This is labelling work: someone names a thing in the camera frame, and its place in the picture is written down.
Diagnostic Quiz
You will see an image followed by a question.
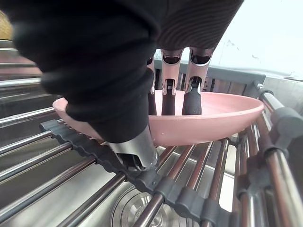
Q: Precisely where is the steel sink drying rack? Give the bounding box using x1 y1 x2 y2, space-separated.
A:
0 66 303 227

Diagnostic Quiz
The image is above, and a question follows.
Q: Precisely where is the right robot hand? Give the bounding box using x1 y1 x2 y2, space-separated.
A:
0 0 244 171

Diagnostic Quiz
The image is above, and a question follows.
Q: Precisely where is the tan woven object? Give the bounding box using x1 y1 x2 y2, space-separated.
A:
0 11 13 40

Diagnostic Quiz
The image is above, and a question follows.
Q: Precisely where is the steel sink drain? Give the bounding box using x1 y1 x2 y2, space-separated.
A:
111 189 190 227

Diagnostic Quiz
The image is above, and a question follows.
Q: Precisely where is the stainless steel sink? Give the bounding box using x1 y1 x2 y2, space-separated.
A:
0 39 303 227

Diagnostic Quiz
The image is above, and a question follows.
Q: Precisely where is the pink plate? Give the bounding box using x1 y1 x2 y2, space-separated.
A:
52 91 265 147

